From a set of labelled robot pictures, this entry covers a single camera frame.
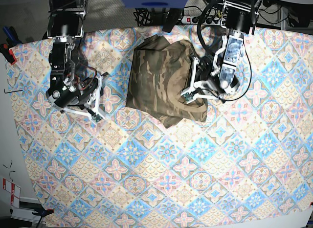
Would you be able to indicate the patterned tablecloth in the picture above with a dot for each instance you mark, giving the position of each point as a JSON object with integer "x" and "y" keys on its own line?
{"x": 251, "y": 159}

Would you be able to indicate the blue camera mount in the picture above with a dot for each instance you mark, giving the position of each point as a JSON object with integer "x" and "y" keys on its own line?
{"x": 154, "y": 3}

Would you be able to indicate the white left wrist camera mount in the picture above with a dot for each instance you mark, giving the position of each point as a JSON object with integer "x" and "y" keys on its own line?
{"x": 187, "y": 92}

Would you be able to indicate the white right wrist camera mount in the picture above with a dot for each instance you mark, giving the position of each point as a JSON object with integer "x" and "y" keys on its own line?
{"x": 95, "y": 103}

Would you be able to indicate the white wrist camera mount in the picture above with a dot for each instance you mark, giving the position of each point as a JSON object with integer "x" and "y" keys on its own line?
{"x": 95, "y": 103}
{"x": 187, "y": 92}

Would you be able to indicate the camouflage T-shirt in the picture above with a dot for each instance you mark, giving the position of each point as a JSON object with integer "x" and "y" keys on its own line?
{"x": 159, "y": 72}

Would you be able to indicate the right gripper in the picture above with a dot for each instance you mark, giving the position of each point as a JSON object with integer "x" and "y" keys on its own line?
{"x": 61, "y": 96}

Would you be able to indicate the red white label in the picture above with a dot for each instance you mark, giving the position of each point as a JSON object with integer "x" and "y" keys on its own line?
{"x": 10, "y": 193}

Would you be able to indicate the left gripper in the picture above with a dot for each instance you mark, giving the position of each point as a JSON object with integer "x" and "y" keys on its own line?
{"x": 207, "y": 84}

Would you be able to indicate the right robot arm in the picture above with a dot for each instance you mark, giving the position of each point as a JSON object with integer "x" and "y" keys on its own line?
{"x": 65, "y": 27}

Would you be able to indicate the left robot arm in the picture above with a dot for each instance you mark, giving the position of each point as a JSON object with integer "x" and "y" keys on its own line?
{"x": 238, "y": 18}

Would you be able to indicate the black clamp lower left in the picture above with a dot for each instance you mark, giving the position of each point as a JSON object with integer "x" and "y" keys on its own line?
{"x": 42, "y": 213}

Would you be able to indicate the black orange clamp upper left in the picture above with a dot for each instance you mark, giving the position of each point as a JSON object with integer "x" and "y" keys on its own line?
{"x": 12, "y": 40}

